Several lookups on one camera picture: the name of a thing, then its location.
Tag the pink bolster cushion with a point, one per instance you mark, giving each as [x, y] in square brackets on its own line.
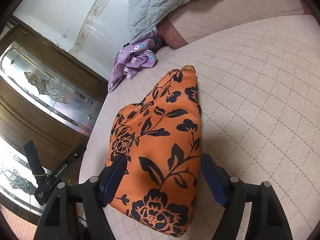
[212, 22]

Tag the wooden door with patterned glass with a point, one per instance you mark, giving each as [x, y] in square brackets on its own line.
[50, 92]

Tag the grey quilted pillow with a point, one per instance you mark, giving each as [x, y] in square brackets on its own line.
[162, 2]

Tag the orange black floral shirt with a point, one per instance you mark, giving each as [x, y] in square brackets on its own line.
[160, 130]

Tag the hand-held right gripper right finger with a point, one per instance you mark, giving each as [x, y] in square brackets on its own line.
[215, 180]

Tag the purple floral cloth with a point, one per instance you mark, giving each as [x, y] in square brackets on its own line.
[132, 60]

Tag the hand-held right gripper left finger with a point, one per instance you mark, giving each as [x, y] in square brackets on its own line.
[112, 180]

